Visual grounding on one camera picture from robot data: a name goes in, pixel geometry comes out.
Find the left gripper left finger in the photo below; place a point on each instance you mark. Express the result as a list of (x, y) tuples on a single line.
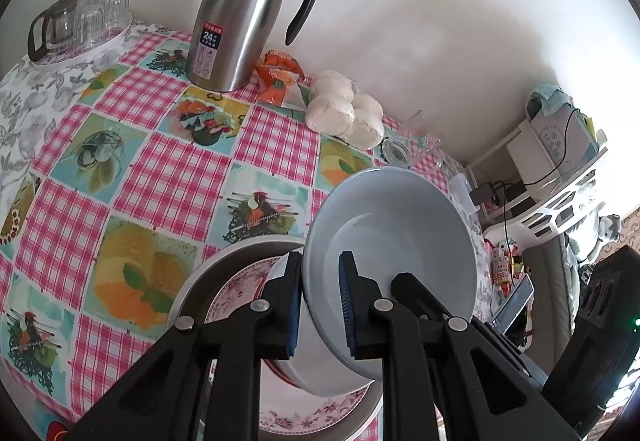
[(202, 376)]

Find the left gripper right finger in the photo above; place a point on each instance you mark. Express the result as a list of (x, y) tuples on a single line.
[(444, 377)]

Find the floral round plate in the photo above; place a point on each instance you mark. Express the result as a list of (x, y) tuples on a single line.
[(284, 409)]

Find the light blue small bowl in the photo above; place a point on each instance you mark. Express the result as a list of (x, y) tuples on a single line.
[(392, 221)]

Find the strawberry pattern bowl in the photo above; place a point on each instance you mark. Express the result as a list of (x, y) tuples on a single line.
[(289, 370)]

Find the large stainless steel plate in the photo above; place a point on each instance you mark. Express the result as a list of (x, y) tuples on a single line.
[(365, 422)]

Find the smartphone on stand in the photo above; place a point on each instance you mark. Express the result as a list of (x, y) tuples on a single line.
[(511, 308)]

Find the white square bowl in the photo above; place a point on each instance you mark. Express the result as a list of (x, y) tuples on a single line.
[(325, 373)]

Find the colourful candy roll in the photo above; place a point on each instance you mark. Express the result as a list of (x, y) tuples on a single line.
[(501, 267)]

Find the white shelf rack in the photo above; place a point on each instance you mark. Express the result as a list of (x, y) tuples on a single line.
[(544, 170)]

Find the black charger plug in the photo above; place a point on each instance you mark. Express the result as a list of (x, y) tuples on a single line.
[(484, 193)]

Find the white power strip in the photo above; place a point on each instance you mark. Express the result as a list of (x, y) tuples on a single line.
[(460, 190)]

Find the checkered picture tablecloth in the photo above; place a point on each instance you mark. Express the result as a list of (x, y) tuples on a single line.
[(145, 178)]

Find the clear glass mug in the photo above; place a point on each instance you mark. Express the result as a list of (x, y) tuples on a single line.
[(412, 145)]

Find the bag of steamed buns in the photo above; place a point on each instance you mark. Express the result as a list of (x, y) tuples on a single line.
[(337, 108)]

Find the orange snack packet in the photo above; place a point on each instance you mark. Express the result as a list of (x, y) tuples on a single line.
[(280, 75)]

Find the grey floral table cover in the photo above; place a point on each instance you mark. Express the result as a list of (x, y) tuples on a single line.
[(35, 98)]

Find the stainless steel thermos jug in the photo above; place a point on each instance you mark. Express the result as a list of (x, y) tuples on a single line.
[(228, 37)]

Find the white tray with glasses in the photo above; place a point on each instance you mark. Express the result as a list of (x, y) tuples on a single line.
[(98, 25)]

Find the glass teapot black handle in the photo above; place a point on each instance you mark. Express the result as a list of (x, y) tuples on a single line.
[(57, 30)]

